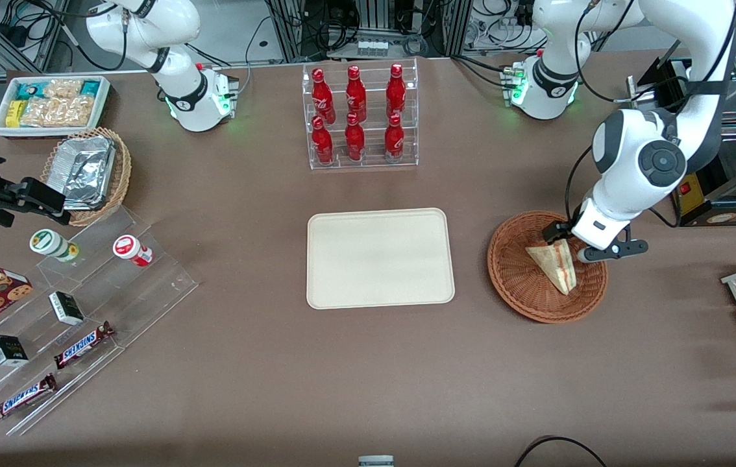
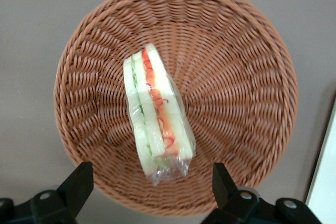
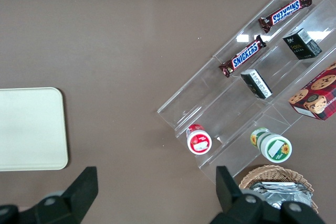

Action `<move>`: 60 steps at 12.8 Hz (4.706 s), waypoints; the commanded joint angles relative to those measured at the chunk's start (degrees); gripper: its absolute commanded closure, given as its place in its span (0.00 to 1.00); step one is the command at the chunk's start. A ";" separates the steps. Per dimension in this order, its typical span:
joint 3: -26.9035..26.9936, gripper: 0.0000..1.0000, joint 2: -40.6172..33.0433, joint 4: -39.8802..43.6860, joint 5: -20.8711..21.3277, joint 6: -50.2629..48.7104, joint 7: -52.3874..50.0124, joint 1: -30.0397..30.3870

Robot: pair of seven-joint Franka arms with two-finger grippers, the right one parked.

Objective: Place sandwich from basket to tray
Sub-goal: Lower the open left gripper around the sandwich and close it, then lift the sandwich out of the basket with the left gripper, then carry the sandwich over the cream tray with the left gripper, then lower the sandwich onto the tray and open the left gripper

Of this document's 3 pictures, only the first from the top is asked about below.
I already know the triangle sandwich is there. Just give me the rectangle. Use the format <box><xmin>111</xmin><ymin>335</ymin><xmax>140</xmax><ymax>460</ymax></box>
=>
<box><xmin>525</xmin><ymin>241</ymin><xmax>578</xmax><ymax>296</ymax></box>

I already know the brown wicker basket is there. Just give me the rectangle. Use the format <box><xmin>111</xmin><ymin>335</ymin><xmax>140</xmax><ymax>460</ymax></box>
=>
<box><xmin>487</xmin><ymin>211</ymin><xmax>609</xmax><ymax>324</ymax></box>

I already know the light wicker basket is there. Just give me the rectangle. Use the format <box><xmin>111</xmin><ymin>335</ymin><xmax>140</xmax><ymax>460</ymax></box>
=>
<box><xmin>40</xmin><ymin>126</ymin><xmax>132</xmax><ymax>228</ymax></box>

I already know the beige plastic tray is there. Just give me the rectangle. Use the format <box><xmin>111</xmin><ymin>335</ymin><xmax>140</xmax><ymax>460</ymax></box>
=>
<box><xmin>306</xmin><ymin>208</ymin><xmax>456</xmax><ymax>310</ymax></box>

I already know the green lid white bottle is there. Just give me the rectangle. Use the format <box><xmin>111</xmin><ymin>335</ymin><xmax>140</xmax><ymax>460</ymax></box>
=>
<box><xmin>29</xmin><ymin>229</ymin><xmax>80</xmax><ymax>263</ymax></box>

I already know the small black box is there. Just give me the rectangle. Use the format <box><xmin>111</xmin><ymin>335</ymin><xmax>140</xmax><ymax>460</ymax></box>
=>
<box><xmin>0</xmin><ymin>335</ymin><xmax>29</xmax><ymax>367</ymax></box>
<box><xmin>49</xmin><ymin>291</ymin><xmax>85</xmax><ymax>326</ymax></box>

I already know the aluminium foil container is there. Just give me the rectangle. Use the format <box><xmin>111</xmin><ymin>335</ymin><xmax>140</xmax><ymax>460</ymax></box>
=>
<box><xmin>60</xmin><ymin>136</ymin><xmax>116</xmax><ymax>211</ymax></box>

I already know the black yellow food warmer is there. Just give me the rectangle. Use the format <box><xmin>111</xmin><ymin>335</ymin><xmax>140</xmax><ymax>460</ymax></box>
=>
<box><xmin>628</xmin><ymin>57</ymin><xmax>736</xmax><ymax>228</ymax></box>

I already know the large clear cracker bag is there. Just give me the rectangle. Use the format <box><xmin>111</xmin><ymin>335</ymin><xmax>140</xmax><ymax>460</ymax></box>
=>
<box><xmin>19</xmin><ymin>95</ymin><xmax>95</xmax><ymax>128</ymax></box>

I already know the brown Snickers bar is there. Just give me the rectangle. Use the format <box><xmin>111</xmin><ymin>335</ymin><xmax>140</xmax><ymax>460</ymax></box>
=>
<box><xmin>53</xmin><ymin>321</ymin><xmax>116</xmax><ymax>370</ymax></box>
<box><xmin>0</xmin><ymin>373</ymin><xmax>58</xmax><ymax>424</ymax></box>

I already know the red lid white bottle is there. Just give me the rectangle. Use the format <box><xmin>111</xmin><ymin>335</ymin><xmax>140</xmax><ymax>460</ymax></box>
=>
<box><xmin>113</xmin><ymin>235</ymin><xmax>154</xmax><ymax>268</ymax></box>

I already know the small clear cracker bag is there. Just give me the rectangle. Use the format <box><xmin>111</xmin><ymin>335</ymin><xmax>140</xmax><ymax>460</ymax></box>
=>
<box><xmin>43</xmin><ymin>78</ymin><xmax>83</xmax><ymax>99</ymax></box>

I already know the white rectangular bin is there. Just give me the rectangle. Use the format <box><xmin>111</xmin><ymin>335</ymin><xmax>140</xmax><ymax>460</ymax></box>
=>
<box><xmin>0</xmin><ymin>76</ymin><xmax>111</xmax><ymax>139</ymax></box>

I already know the red cola bottle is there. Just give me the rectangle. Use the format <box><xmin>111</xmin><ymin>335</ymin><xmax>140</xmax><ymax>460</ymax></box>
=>
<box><xmin>345</xmin><ymin>112</ymin><xmax>366</xmax><ymax>162</ymax></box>
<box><xmin>386</xmin><ymin>63</ymin><xmax>407</xmax><ymax>119</ymax></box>
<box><xmin>311</xmin><ymin>115</ymin><xmax>334</xmax><ymax>165</ymax></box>
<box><xmin>346</xmin><ymin>65</ymin><xmax>367</xmax><ymax>123</ymax></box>
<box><xmin>385</xmin><ymin>114</ymin><xmax>406</xmax><ymax>163</ymax></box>
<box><xmin>312</xmin><ymin>67</ymin><xmax>336</xmax><ymax>125</ymax></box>

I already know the clear acrylic bottle rack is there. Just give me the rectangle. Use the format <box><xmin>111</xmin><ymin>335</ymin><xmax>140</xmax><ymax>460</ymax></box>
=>
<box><xmin>302</xmin><ymin>58</ymin><xmax>419</xmax><ymax>171</ymax></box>

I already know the clear acrylic tiered stand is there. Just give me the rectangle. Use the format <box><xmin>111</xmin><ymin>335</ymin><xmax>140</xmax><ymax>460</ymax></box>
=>
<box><xmin>0</xmin><ymin>208</ymin><xmax>199</xmax><ymax>437</ymax></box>

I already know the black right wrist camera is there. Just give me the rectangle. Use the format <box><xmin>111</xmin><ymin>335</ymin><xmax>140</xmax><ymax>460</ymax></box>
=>
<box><xmin>0</xmin><ymin>177</ymin><xmax>71</xmax><ymax>226</ymax></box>

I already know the black cable loop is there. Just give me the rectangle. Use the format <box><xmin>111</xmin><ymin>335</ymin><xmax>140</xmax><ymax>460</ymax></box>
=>
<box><xmin>514</xmin><ymin>436</ymin><xmax>609</xmax><ymax>467</ymax></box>

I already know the aluminium frame post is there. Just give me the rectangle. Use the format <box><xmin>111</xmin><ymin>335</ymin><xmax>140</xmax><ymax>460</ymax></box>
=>
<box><xmin>269</xmin><ymin>0</ymin><xmax>307</xmax><ymax>62</ymax></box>
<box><xmin>446</xmin><ymin>0</ymin><xmax>474</xmax><ymax>58</ymax></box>

